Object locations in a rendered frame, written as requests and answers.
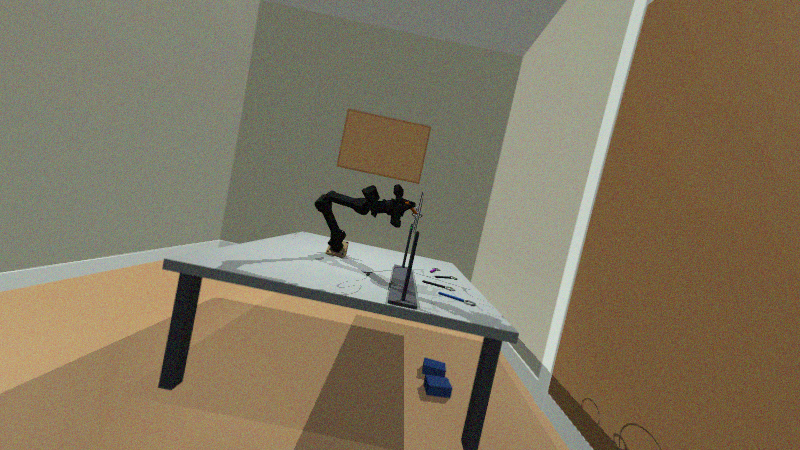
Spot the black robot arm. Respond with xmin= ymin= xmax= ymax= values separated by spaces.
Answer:
xmin=315 ymin=185 xmax=382 ymax=253

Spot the orange-brown handle with grey loop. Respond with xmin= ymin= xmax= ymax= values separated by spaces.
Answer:
xmin=405 ymin=202 xmax=419 ymax=217

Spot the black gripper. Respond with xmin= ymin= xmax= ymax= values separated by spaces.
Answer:
xmin=380 ymin=184 xmax=416 ymax=227

